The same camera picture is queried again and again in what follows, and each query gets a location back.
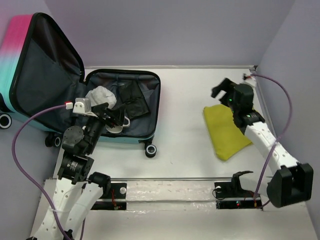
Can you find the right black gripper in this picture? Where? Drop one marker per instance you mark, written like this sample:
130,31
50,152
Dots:
225,85

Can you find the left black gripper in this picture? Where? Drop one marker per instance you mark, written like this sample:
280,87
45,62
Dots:
117,113

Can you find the white bag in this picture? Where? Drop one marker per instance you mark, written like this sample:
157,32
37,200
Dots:
101,95

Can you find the white ceramic mug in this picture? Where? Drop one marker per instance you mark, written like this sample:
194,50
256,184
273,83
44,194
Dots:
116,129

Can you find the black pouch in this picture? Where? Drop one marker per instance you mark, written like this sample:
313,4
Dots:
132,97

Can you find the yellow cloth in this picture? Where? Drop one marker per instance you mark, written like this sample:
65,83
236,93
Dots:
227,140

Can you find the pink and teal suitcase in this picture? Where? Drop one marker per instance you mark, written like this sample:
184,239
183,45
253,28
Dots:
40,69

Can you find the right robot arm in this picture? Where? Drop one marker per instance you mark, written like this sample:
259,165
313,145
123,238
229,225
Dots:
283,179

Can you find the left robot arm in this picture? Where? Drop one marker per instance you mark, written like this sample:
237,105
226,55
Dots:
76,189

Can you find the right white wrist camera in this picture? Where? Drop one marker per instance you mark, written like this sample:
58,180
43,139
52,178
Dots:
249,80

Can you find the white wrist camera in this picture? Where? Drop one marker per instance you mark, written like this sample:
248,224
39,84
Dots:
249,80
82,106

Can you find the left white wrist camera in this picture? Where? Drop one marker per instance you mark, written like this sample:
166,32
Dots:
82,106

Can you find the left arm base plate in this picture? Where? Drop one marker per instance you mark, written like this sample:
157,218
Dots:
114,199

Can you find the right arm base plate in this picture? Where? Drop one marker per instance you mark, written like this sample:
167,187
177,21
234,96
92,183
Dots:
230,194

